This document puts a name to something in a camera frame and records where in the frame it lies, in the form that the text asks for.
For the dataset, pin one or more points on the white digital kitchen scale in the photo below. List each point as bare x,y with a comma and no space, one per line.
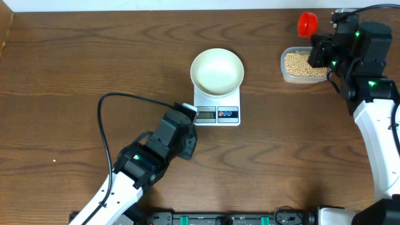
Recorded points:
223,111

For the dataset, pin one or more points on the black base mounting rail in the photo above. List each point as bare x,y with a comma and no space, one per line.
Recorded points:
168,218

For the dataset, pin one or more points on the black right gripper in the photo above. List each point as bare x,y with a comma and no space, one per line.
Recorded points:
319,47

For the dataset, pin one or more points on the brown wooden side panel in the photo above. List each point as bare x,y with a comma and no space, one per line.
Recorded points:
6,19

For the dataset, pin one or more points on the red plastic measuring scoop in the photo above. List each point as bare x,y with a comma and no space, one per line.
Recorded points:
307,25

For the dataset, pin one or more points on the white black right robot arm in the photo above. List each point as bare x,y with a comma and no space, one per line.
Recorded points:
356,53

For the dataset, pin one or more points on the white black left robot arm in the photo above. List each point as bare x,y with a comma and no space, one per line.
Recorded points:
139,166

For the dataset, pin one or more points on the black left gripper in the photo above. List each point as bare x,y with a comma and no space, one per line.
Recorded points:
190,141

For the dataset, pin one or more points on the cream round bowl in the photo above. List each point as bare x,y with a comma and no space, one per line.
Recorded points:
217,72

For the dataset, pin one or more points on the clear plastic bean container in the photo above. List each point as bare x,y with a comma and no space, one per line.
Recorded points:
296,69

